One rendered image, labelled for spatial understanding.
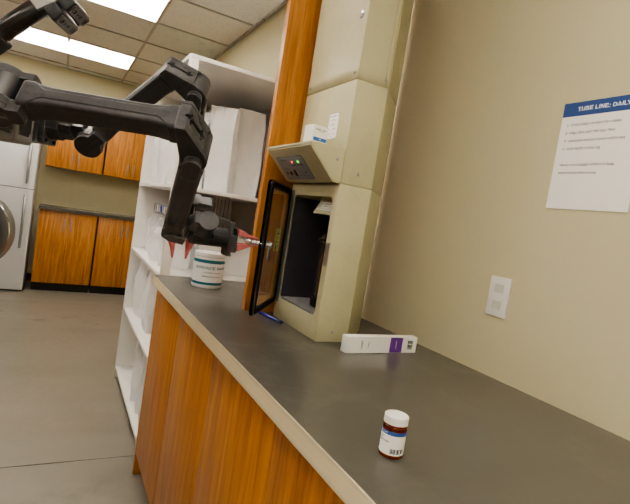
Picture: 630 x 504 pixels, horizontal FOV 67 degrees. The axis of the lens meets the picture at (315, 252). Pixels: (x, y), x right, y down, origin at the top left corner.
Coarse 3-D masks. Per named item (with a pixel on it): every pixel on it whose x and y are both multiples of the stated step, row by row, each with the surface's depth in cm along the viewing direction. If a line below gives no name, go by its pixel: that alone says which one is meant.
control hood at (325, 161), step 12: (288, 144) 145; (300, 144) 137; (312, 144) 131; (324, 144) 133; (276, 156) 156; (312, 156) 136; (324, 156) 134; (336, 156) 135; (312, 168) 141; (324, 168) 135; (336, 168) 136; (288, 180) 162; (300, 180) 154; (312, 180) 147; (324, 180) 140; (336, 180) 136
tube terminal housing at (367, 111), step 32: (320, 96) 154; (352, 96) 137; (384, 96) 140; (352, 128) 137; (384, 128) 146; (352, 160) 138; (384, 160) 155; (320, 192) 147; (352, 192) 140; (352, 224) 141; (352, 256) 142; (320, 288) 141; (352, 288) 144; (288, 320) 157; (320, 320) 140; (352, 320) 149
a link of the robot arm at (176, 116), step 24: (24, 72) 95; (0, 96) 90; (24, 96) 91; (48, 96) 92; (72, 96) 93; (96, 96) 94; (0, 120) 93; (24, 120) 93; (72, 120) 95; (96, 120) 94; (120, 120) 94; (144, 120) 93; (168, 120) 93; (192, 120) 96; (192, 144) 96
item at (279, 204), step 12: (276, 192) 142; (276, 204) 145; (264, 216) 135; (276, 216) 148; (276, 228) 150; (276, 240) 153; (264, 252) 140; (276, 252) 156; (264, 264) 142; (276, 264) 160; (264, 276) 145; (276, 276) 163; (252, 288) 136; (264, 288) 148; (252, 300) 136; (264, 300) 151
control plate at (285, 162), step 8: (280, 160) 156; (288, 160) 151; (296, 160) 146; (288, 168) 155; (296, 168) 150; (304, 168) 145; (288, 176) 159; (296, 176) 154; (304, 176) 149; (312, 176) 144
